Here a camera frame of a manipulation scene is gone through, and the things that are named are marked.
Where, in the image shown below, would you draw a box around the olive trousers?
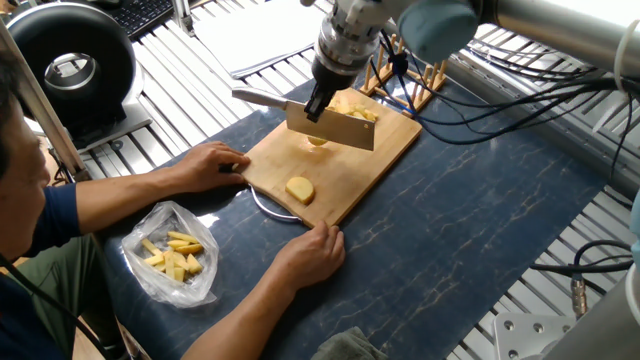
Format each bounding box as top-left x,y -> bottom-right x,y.
0,235 -> 136,360

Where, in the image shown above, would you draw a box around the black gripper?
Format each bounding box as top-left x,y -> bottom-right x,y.
301,28 -> 381,123

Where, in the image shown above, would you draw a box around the black cable with plug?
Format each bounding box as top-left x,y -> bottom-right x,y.
528,245 -> 640,303

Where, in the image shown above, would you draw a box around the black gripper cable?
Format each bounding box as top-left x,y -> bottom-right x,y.
380,30 -> 640,151

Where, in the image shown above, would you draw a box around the bamboo cutting board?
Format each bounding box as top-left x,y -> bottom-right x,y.
243,85 -> 423,229

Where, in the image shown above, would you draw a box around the person's left hand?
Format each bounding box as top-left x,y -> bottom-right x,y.
165,142 -> 251,195

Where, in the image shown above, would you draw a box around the steel cleaver knife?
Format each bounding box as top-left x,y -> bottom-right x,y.
231,88 -> 378,153

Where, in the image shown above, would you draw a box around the metal mounting plate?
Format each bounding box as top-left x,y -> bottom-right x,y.
490,312 -> 586,360

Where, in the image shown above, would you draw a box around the dark blue marble mat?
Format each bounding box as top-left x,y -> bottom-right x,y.
95,85 -> 623,360

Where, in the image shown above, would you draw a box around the white sheet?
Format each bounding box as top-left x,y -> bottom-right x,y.
193,0 -> 323,81

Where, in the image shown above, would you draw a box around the wooden knife rack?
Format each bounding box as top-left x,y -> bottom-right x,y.
362,35 -> 451,115

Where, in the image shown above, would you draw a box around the grey-green cloth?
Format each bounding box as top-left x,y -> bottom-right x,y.
308,325 -> 389,360

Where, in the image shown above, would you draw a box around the person's right hand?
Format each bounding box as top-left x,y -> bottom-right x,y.
268,222 -> 347,293

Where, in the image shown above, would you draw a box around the person's left forearm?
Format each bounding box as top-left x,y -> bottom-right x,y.
40,166 -> 183,246

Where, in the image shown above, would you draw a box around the plastic bag of potato sticks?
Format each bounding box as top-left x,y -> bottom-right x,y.
120,200 -> 219,307

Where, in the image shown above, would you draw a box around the black round ring lamp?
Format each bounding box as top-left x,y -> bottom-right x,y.
0,3 -> 151,151

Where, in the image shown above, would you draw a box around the wooden pole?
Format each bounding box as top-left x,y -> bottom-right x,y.
0,20 -> 93,193

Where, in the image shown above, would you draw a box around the person's right forearm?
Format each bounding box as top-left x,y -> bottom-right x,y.
188,280 -> 291,360

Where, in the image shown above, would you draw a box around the black keyboard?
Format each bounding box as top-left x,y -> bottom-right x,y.
95,0 -> 179,43

